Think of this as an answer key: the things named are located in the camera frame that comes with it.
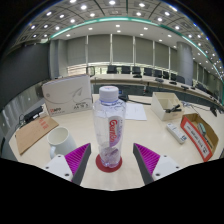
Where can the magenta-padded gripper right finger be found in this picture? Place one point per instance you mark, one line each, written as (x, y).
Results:
(146, 159)

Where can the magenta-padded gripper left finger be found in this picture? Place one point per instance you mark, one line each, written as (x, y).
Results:
(78, 159)

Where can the clear plastic water bottle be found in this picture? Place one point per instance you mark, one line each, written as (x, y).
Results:
(109, 133)

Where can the flat round red coaster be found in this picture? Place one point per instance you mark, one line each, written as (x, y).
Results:
(100, 166)

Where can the white ceramic mug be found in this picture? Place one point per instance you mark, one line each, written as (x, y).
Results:
(61, 140)

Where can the white remote control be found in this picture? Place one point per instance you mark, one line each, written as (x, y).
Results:
(176, 133)

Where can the white paper sheet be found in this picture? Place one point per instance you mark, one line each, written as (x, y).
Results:
(136, 111)

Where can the brown kraft paper envelope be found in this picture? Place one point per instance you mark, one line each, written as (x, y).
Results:
(33, 133)

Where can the open brown box, red label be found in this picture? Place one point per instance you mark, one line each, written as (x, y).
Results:
(195, 140)

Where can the small open white box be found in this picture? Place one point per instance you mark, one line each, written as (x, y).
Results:
(160, 106)

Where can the black marker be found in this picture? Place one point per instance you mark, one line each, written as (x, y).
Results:
(173, 108)

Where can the small teal case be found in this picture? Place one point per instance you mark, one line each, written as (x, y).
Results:
(201, 129)

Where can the black power strip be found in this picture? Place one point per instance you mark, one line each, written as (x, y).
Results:
(33, 114)

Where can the large white cardboard box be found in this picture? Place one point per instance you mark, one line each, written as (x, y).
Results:
(66, 95)

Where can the long curved conference desk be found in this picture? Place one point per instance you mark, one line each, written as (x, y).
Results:
(133, 80)

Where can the small black device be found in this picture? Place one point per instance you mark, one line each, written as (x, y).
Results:
(213, 111)

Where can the round ceiling lights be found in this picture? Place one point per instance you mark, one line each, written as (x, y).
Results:
(112, 2)

